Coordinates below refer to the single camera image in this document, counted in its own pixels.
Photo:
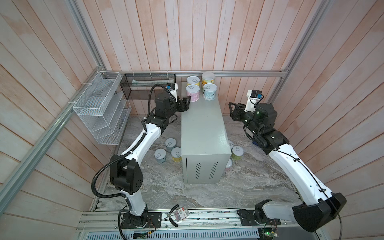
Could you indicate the teal label can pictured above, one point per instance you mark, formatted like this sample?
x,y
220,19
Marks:
x,y
170,144
210,91

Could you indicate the blue label can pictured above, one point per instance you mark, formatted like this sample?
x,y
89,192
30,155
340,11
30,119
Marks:
x,y
160,155

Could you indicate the green label can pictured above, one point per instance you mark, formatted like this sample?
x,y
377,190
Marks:
x,y
237,153

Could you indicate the white wire mesh shelf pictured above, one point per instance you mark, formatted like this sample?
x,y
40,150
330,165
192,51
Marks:
x,y
103,109

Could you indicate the orange yellow label can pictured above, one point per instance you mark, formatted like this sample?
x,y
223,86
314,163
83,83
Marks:
x,y
208,78

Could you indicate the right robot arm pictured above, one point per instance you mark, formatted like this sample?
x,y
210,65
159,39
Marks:
x,y
320,204

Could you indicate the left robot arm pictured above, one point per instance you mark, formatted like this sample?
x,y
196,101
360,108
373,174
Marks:
x,y
125,169

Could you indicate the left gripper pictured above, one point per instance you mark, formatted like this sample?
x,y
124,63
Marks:
x,y
185,106

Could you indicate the light pink label can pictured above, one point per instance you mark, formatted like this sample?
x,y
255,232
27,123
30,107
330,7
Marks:
x,y
229,165

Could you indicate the grey metal cabinet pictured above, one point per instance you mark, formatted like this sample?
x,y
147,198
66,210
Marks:
x,y
205,145

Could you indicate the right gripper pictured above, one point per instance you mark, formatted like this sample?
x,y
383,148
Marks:
x,y
239,111

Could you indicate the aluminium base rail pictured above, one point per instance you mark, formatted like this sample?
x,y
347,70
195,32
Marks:
x,y
200,224

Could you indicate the black mesh wall basket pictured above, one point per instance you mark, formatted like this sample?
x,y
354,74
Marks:
x,y
137,87

